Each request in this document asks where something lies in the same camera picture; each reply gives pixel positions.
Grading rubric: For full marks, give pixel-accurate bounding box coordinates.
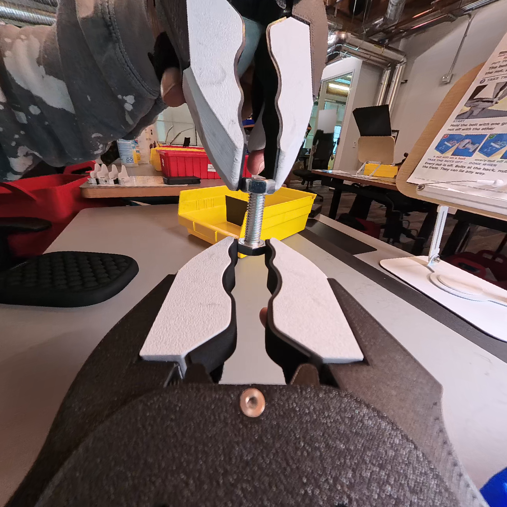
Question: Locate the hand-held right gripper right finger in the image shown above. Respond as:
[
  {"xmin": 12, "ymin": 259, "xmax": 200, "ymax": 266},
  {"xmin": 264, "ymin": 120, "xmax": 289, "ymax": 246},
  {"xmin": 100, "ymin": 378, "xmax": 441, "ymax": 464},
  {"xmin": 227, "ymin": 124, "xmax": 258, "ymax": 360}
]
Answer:
[{"xmin": 265, "ymin": 239, "xmax": 365, "ymax": 380}]

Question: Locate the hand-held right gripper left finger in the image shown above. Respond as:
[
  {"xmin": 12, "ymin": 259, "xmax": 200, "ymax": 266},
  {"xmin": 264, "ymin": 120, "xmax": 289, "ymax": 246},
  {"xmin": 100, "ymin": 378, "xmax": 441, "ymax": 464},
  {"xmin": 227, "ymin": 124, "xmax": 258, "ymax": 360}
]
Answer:
[{"xmin": 140, "ymin": 237, "xmax": 239, "ymax": 375}]

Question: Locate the red plastic bin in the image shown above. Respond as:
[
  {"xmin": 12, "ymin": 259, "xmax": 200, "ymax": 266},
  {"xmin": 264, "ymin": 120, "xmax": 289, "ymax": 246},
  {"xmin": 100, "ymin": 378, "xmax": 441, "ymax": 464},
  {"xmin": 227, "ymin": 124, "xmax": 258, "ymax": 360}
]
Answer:
[{"xmin": 158, "ymin": 147, "xmax": 255, "ymax": 180}]

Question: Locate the black computer monitor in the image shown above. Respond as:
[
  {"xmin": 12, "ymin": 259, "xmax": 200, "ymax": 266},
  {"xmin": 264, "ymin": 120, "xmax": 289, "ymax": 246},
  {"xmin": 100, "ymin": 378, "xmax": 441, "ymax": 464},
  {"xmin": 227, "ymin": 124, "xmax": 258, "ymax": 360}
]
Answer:
[{"xmin": 352, "ymin": 105, "xmax": 393, "ymax": 138}]

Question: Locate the red plastic tub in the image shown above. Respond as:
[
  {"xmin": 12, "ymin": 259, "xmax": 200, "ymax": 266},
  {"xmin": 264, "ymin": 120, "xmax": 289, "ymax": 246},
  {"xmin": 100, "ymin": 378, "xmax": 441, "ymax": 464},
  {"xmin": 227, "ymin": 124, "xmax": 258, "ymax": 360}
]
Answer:
[{"xmin": 0, "ymin": 163, "xmax": 105, "ymax": 259}]

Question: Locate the yellow plastic bin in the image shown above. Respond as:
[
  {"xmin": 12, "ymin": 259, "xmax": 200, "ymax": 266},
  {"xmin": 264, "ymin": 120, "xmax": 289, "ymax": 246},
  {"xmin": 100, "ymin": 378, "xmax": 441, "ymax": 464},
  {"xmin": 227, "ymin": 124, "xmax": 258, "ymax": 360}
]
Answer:
[{"xmin": 178, "ymin": 185, "xmax": 317, "ymax": 247}]

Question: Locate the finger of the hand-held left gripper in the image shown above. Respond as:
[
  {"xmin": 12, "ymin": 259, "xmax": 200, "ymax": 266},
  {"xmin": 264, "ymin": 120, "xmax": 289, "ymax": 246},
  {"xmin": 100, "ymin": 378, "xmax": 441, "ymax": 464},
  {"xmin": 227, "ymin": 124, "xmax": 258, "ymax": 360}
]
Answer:
[
  {"xmin": 182, "ymin": 0, "xmax": 248, "ymax": 191},
  {"xmin": 266, "ymin": 14, "xmax": 316, "ymax": 184}
]

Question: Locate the instruction sheet stand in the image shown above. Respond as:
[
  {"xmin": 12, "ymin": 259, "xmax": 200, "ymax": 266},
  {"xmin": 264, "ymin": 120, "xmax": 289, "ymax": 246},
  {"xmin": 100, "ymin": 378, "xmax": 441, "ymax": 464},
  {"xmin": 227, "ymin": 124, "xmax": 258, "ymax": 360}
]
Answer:
[{"xmin": 381, "ymin": 32, "xmax": 507, "ymax": 343}]

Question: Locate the white plastic bottle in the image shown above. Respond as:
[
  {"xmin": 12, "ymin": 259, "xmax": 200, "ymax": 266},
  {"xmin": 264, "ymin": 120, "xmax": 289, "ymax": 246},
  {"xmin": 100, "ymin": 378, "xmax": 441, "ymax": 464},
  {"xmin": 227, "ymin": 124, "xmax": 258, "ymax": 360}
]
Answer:
[{"xmin": 117, "ymin": 139, "xmax": 140, "ymax": 165}]

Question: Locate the person's left forearm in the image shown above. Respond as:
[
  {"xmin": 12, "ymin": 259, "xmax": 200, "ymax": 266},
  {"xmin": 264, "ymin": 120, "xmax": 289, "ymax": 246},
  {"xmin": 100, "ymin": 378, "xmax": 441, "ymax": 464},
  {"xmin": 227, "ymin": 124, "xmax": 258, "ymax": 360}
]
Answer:
[{"xmin": 0, "ymin": 0, "xmax": 191, "ymax": 180}]

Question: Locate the silver hex nut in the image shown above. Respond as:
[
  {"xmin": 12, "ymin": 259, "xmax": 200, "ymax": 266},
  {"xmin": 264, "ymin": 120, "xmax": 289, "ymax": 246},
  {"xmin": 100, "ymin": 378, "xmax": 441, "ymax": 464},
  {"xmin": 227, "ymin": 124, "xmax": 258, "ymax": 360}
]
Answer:
[{"xmin": 236, "ymin": 238, "xmax": 271, "ymax": 255}]

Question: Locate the silver hex bolt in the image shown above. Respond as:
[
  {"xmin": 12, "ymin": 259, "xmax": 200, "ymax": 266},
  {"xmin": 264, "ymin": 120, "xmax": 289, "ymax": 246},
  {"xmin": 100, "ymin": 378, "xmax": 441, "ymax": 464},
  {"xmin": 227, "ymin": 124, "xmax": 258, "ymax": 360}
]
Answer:
[{"xmin": 241, "ymin": 177, "xmax": 277, "ymax": 247}]

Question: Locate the black office chair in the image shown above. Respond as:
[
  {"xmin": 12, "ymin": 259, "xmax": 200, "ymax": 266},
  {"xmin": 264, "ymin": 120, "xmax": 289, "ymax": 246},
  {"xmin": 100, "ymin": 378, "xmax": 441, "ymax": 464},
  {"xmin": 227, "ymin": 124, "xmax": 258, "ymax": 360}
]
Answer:
[{"xmin": 0, "ymin": 218, "xmax": 140, "ymax": 309}]

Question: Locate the row of small white parts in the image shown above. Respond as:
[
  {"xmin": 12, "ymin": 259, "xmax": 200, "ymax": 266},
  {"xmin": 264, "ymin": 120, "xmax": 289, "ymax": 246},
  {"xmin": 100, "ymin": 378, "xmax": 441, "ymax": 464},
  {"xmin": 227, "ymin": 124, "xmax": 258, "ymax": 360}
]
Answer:
[{"xmin": 87, "ymin": 163, "xmax": 132, "ymax": 187}]

